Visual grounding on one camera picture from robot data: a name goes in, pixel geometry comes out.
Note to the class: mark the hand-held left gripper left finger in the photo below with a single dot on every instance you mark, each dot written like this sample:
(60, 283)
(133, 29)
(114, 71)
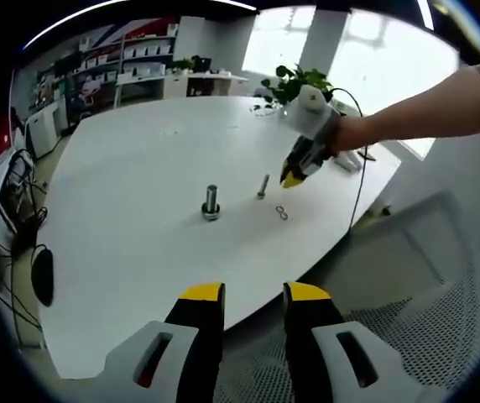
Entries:
(198, 348)

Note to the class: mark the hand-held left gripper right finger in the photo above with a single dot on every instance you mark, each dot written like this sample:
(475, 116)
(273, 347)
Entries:
(311, 348)

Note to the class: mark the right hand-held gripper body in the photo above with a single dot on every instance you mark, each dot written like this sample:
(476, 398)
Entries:
(307, 117)

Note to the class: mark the thin threaded steel stud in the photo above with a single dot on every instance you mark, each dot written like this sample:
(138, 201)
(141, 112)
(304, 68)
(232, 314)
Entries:
(264, 186)

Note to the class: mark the thick threaded steel stud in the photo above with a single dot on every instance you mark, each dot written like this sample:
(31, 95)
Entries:
(210, 201)

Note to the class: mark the person's right hand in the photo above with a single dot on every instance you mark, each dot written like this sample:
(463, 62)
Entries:
(353, 134)

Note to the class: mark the large potted green plant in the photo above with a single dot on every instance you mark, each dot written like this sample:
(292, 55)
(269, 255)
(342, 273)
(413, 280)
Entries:
(294, 84)

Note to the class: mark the black computer monitor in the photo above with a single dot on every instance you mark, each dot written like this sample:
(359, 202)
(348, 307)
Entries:
(201, 64)

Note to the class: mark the grey mesh office chair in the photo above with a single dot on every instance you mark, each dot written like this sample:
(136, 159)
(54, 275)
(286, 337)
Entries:
(412, 273)

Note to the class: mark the white counter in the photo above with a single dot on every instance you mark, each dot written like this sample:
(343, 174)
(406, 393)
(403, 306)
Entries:
(181, 84)

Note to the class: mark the small potted plant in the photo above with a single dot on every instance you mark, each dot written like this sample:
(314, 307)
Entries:
(183, 64)

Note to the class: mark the black oval object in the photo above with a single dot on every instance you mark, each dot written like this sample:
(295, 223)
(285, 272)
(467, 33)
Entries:
(42, 275)

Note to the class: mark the shelving unit with white bins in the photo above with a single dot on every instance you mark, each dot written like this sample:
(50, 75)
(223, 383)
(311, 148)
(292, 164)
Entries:
(131, 54)

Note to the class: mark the ceiling light strip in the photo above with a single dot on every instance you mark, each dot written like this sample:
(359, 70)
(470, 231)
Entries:
(118, 12)

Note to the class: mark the white low cabinet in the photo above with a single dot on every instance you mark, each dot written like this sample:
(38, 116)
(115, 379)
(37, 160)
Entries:
(43, 130)

